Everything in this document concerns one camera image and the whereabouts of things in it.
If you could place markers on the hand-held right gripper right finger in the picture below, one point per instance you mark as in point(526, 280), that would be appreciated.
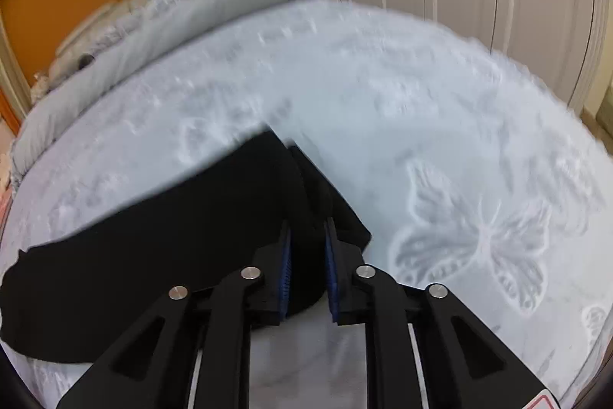
point(331, 277)

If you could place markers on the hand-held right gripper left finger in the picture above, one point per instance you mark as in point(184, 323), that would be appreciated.
point(286, 267)

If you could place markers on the black pants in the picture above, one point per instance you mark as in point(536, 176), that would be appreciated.
point(191, 236)

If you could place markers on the light blue butterfly blanket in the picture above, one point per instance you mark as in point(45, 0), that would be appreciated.
point(407, 126)

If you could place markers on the grey duvet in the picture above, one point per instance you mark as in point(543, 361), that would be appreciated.
point(158, 30)

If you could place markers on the small dark round object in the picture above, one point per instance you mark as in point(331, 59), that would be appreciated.
point(86, 60)

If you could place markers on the beige fluffy object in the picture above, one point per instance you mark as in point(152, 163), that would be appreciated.
point(40, 89)

